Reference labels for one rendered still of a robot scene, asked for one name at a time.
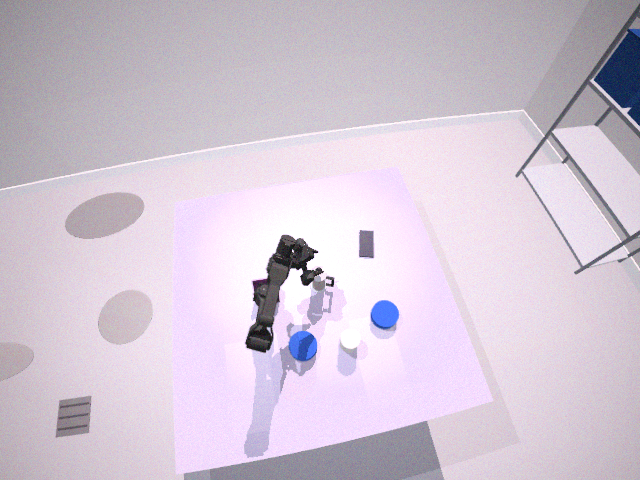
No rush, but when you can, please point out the white cylinder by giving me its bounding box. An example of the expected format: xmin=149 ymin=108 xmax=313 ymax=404
xmin=340 ymin=329 xmax=360 ymax=353

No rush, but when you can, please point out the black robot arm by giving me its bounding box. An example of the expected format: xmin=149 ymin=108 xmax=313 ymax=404
xmin=245 ymin=234 xmax=314 ymax=354

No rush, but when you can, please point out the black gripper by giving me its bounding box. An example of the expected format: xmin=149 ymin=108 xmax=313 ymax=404
xmin=289 ymin=238 xmax=324 ymax=286

